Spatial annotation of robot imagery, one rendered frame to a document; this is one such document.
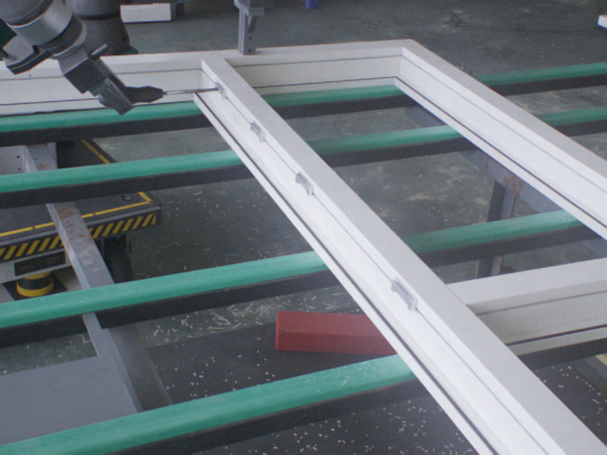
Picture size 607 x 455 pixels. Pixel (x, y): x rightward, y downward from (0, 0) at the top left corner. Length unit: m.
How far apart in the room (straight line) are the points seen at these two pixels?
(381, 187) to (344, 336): 1.97
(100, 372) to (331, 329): 0.56
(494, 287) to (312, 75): 0.84
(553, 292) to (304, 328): 0.51
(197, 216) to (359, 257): 2.00
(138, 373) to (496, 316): 0.41
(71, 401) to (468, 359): 0.41
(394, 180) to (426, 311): 2.48
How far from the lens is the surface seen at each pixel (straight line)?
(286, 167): 1.35
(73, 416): 0.98
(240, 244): 2.97
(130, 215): 2.46
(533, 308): 1.10
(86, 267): 1.27
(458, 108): 1.71
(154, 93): 1.57
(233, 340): 1.52
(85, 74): 1.44
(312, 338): 1.49
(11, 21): 1.41
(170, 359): 1.48
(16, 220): 2.46
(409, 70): 1.86
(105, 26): 2.38
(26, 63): 1.46
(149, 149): 3.62
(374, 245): 1.12
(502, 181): 1.67
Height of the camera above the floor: 1.48
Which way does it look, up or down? 28 degrees down
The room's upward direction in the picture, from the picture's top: 5 degrees clockwise
